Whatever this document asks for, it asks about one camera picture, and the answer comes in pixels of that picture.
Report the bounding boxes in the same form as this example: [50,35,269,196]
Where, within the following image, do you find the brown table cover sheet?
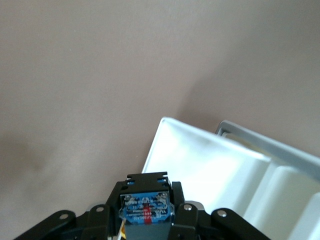
[0,0,320,240]

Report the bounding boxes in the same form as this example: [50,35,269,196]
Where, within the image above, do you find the white drawer cabinet shell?
[214,119,320,181]

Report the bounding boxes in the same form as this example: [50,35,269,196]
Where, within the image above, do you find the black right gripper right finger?
[169,181,272,240]

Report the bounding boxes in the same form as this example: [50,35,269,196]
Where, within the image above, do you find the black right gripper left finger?
[9,181,128,240]

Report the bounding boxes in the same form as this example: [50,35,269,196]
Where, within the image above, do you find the cream cabinet drawer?
[141,116,320,240]

